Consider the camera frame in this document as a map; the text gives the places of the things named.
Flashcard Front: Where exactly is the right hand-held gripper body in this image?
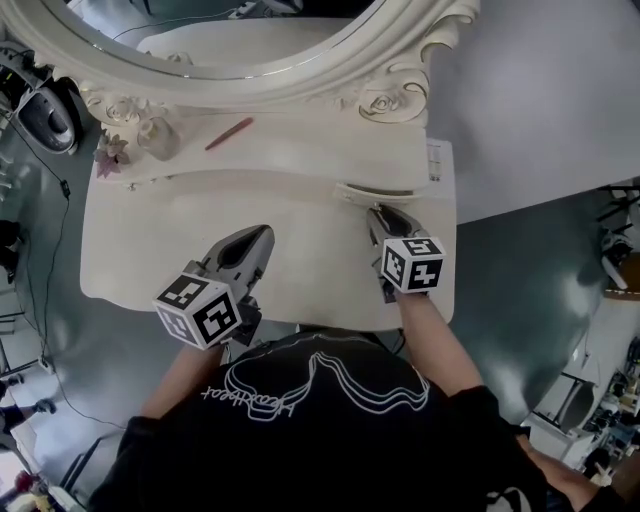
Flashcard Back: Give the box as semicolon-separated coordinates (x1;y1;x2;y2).
372;230;447;301

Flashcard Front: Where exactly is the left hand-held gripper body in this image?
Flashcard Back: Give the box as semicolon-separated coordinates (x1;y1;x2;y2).
152;259;264;350

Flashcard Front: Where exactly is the small vanity drawer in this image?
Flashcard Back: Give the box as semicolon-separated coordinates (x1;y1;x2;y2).
333;181;417;206

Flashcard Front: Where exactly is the cream ornate vanity table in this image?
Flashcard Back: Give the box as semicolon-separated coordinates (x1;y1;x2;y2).
0;0;481;335

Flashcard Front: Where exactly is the person's left forearm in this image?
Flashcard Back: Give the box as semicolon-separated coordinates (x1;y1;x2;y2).
141;343;227;417

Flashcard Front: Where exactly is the person's right forearm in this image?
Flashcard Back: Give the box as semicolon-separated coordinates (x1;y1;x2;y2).
396;291;485;397

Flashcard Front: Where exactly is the red pen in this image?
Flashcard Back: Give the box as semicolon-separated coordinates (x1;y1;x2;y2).
204;116;255;152

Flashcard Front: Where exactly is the clear glass bottle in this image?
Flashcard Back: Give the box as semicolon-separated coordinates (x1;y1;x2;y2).
136;115;181;163

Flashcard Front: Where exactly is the pink artificial flower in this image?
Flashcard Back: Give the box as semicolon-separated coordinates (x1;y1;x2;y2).
94;131;131;180

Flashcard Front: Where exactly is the person's black printed shirt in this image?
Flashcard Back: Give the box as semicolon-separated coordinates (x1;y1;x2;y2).
87;327;551;512

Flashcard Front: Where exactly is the oval white framed mirror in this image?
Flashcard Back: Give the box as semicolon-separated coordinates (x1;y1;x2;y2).
0;0;481;129

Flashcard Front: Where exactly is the round black fan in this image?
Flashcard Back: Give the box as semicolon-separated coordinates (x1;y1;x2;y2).
16;86;85;155

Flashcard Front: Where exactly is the black floor cable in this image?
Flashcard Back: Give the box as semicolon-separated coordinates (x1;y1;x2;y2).
7;117;74;374

